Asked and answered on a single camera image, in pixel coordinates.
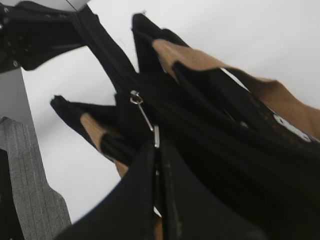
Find silver zipper pull ring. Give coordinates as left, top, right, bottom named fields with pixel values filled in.
left=129, top=89, right=161, bottom=149

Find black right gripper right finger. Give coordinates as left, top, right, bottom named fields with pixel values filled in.
left=158, top=141, right=265, bottom=240

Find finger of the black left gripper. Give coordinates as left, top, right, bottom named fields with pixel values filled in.
left=14, top=0, right=88, bottom=71

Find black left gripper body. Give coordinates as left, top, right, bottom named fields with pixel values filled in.
left=0, top=0, right=33, bottom=73

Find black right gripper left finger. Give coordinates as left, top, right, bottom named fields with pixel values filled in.
left=56, top=141, right=156, bottom=240

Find black tote bag tan handles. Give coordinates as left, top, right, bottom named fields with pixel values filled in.
left=50, top=7, right=320, bottom=240

